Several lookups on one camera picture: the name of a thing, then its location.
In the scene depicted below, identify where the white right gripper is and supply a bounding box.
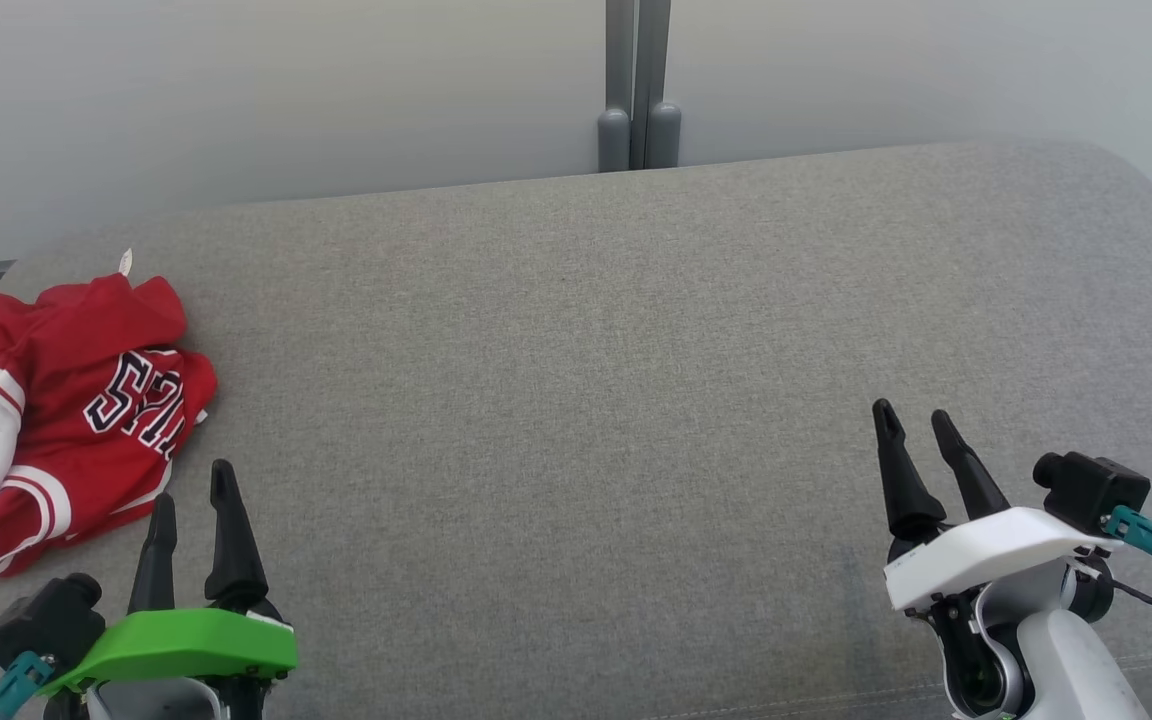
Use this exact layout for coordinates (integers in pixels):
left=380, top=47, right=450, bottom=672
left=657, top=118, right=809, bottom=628
left=872, top=398, right=1119, bottom=720

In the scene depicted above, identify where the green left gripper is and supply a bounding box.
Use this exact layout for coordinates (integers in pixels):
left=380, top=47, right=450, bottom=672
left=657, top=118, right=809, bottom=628
left=36, top=459, right=299, bottom=720

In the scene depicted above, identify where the red basketball jersey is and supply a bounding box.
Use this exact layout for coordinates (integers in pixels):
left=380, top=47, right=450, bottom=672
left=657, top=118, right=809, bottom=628
left=0, top=340, right=219, bottom=579

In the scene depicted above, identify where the red shorts white trim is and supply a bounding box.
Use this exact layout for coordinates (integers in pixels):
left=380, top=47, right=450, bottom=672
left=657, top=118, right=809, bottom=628
left=0, top=248, right=189, bottom=369

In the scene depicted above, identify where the teal right camera connector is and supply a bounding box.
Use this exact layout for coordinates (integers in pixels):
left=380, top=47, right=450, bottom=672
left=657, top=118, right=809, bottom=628
left=1101, top=505, right=1152, bottom=574

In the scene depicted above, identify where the teal camera connector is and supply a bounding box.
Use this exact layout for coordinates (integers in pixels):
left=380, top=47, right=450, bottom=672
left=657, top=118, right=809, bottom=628
left=1101, top=505, right=1152, bottom=574
left=0, top=651, right=55, bottom=720

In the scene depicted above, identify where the teal left camera connector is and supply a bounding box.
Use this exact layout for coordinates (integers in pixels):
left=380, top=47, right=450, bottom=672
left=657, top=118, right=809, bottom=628
left=0, top=651, right=55, bottom=720

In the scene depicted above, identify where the grey partition post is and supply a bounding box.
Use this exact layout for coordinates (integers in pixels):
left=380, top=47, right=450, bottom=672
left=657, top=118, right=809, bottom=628
left=596, top=0, right=683, bottom=173

